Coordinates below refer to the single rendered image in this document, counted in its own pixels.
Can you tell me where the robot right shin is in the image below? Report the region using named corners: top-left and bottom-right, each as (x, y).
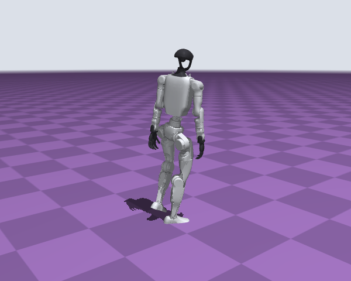
top-left (170, 178), bottom-right (186, 219)

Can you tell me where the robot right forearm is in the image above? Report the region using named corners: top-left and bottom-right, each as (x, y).
top-left (194, 108), bottom-right (205, 140)

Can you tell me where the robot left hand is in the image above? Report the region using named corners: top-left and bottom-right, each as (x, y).
top-left (148, 125), bottom-right (160, 150)

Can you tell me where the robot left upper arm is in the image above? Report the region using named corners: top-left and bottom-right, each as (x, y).
top-left (155, 75), bottom-right (167, 109)

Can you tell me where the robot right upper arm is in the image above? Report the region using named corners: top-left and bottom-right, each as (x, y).
top-left (190, 79), bottom-right (204, 116)

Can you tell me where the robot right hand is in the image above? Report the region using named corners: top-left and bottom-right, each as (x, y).
top-left (195, 136), bottom-right (205, 159)

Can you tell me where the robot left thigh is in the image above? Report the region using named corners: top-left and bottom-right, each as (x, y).
top-left (156, 124), bottom-right (175, 173)

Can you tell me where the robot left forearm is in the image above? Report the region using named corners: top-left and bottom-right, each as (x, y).
top-left (150, 102), bottom-right (162, 131)

